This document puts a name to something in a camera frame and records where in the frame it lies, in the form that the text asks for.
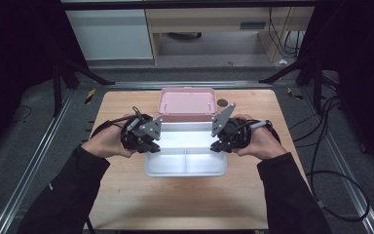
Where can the white divided tray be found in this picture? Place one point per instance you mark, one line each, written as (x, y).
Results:
(185, 162)

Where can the metal floor rail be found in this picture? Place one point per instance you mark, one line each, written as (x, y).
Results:
(347, 169)
(29, 165)

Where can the pink storage box with lid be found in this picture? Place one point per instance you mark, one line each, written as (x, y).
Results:
(187, 102)

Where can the black round table grommet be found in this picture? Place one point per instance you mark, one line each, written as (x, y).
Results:
(222, 103)

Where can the person's right hand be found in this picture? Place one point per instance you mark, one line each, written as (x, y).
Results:
(263, 143)

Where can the light wooden desk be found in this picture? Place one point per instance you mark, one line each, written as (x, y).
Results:
(207, 19)

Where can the black curtain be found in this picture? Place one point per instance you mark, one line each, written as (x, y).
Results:
(363, 81)
(16, 58)

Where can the person's left hand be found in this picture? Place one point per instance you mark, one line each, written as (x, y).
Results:
(105, 143)

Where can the white cabinet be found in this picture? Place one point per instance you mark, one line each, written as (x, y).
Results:
(110, 34)

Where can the yellow black tape strip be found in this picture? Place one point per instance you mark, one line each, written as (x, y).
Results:
(294, 94)
(90, 96)

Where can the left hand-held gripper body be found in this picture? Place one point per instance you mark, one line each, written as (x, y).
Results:
(139, 133)

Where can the white paper scrap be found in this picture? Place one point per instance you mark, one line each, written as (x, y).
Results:
(283, 61)

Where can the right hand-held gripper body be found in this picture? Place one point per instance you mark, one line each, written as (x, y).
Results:
(232, 133)

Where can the black metal stand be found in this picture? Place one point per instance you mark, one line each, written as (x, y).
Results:
(57, 91)
(318, 87)

